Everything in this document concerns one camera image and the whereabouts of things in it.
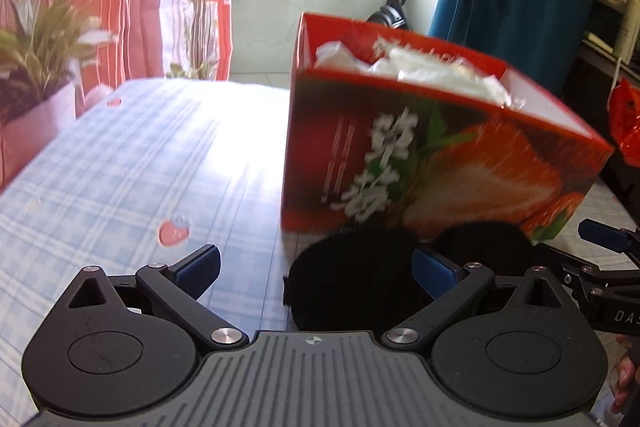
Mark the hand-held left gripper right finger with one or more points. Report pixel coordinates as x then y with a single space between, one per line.
432 276

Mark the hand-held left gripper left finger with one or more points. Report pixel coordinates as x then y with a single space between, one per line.
197 269

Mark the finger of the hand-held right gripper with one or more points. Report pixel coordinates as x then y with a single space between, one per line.
570 259
605 234

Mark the black bra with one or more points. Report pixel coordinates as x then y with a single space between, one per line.
350 277

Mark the red plastic bag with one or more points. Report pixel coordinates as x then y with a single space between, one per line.
627 117

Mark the black desk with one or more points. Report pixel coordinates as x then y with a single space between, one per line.
590 72

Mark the blue plaid tablecloth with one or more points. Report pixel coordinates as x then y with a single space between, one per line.
175 147

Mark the red strawberry print cardboard box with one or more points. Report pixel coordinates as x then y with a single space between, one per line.
340 132

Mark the white spray bottle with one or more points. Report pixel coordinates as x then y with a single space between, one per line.
630 32

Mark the person's right hand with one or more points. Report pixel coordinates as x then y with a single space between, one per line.
625 372

